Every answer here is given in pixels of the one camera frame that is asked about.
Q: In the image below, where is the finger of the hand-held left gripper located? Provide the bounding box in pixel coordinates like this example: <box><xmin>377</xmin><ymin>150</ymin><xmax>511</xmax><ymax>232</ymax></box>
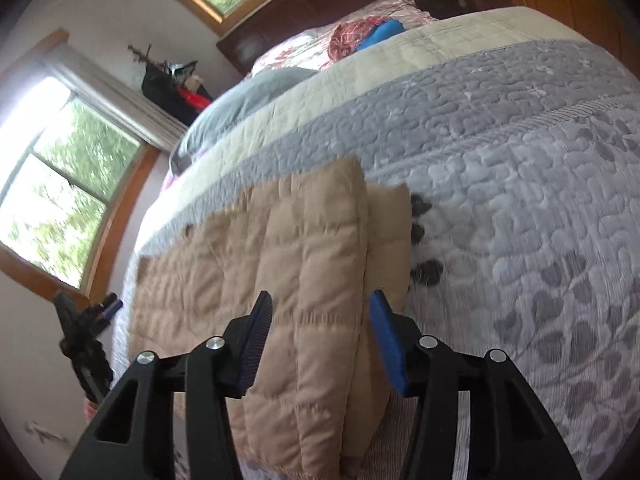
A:
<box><xmin>89</xmin><ymin>293</ymin><xmax>124</xmax><ymax>330</ymax></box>

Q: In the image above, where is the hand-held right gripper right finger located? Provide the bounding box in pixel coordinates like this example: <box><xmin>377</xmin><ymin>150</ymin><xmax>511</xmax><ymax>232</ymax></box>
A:
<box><xmin>369</xmin><ymin>290</ymin><xmax>583</xmax><ymax>480</ymax></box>

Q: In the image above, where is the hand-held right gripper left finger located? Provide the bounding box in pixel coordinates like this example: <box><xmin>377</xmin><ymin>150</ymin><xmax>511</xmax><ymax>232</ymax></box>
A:
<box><xmin>59</xmin><ymin>290</ymin><xmax>275</xmax><ymax>480</ymax></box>

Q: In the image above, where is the beige quilted jacket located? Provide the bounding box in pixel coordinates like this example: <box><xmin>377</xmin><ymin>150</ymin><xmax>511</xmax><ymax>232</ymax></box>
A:
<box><xmin>127</xmin><ymin>156</ymin><xmax>413</xmax><ymax>480</ymax></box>

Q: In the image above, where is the large wooden framed window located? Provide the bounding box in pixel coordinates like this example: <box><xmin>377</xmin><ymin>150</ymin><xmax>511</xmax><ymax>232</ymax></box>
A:
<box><xmin>0</xmin><ymin>30</ymin><xmax>161</xmax><ymax>301</ymax></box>

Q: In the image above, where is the long pale curtain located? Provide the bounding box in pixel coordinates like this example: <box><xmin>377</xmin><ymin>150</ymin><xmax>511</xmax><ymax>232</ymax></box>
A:
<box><xmin>45</xmin><ymin>45</ymin><xmax>188</xmax><ymax>153</ymax></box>

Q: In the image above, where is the grey quilted bedspread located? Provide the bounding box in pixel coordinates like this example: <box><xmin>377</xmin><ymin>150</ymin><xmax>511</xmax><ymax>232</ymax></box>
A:
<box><xmin>110</xmin><ymin>6</ymin><xmax>640</xmax><ymax>480</ymax></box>

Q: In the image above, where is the black hanging garment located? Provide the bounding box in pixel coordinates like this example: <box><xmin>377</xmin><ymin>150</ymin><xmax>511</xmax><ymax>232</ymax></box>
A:
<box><xmin>141</xmin><ymin>62</ymin><xmax>213</xmax><ymax>126</ymax></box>

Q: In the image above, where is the red bag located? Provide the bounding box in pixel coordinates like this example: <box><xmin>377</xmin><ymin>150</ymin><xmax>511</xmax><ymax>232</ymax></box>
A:
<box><xmin>176</xmin><ymin>87</ymin><xmax>211</xmax><ymax>110</ymax></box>

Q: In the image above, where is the grey pillow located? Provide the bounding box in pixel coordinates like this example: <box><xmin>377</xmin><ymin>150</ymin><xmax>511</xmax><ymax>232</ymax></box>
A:
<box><xmin>169</xmin><ymin>67</ymin><xmax>318</xmax><ymax>173</ymax></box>

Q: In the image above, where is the wooden coat rack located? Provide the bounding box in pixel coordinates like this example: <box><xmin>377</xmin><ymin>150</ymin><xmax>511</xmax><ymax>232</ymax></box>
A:
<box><xmin>127</xmin><ymin>44</ymin><xmax>213</xmax><ymax>126</ymax></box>

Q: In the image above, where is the pink floral bed sheet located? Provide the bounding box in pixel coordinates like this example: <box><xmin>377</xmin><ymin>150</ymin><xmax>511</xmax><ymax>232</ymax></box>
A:
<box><xmin>250</xmin><ymin>0</ymin><xmax>441</xmax><ymax>78</ymax></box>

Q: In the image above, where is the red patterned cloth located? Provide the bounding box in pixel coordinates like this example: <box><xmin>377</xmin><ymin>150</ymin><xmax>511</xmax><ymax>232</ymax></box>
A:
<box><xmin>327</xmin><ymin>17</ymin><xmax>396</xmax><ymax>61</ymax></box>

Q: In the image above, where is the blue cloth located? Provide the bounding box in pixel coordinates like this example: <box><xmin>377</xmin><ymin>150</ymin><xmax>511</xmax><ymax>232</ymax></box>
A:
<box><xmin>356</xmin><ymin>19</ymin><xmax>405</xmax><ymax>52</ymax></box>

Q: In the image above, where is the dark wooden headboard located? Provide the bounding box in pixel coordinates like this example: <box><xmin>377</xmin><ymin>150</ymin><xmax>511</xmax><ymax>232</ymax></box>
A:
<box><xmin>216</xmin><ymin>0</ymin><xmax>396</xmax><ymax>78</ymax></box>

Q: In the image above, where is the dark nightstand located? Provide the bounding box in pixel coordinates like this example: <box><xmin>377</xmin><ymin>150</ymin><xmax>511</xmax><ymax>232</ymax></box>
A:
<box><xmin>412</xmin><ymin>0</ymin><xmax>461</xmax><ymax>20</ymax></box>

